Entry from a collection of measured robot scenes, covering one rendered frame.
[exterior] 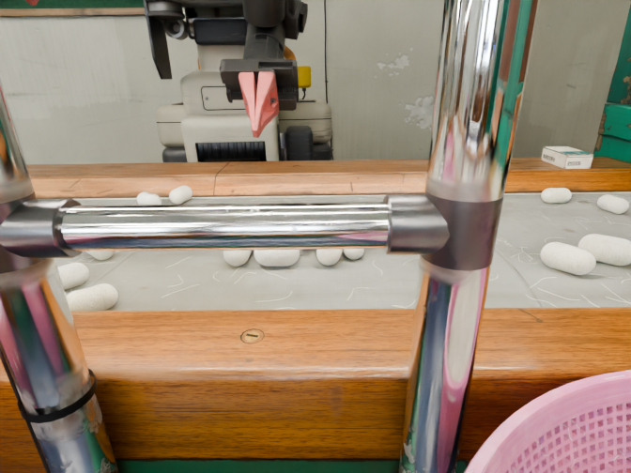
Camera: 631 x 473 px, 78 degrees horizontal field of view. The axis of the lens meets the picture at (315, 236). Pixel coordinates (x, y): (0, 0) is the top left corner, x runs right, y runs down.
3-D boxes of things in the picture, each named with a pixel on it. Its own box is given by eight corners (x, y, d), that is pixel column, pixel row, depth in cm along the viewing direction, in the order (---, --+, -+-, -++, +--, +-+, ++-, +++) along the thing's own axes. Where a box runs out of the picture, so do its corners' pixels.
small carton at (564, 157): (540, 160, 57) (543, 146, 57) (564, 160, 57) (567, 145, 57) (563, 169, 52) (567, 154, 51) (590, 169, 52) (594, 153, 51)
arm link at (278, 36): (285, 43, 62) (250, 40, 61) (285, 1, 56) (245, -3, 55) (284, 74, 59) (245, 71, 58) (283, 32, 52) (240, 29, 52)
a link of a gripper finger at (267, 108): (270, 114, 46) (275, 60, 51) (211, 114, 46) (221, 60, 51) (276, 151, 52) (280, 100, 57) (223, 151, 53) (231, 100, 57)
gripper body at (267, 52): (296, 68, 50) (298, 31, 53) (217, 68, 50) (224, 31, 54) (299, 106, 56) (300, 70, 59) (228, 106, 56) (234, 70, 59)
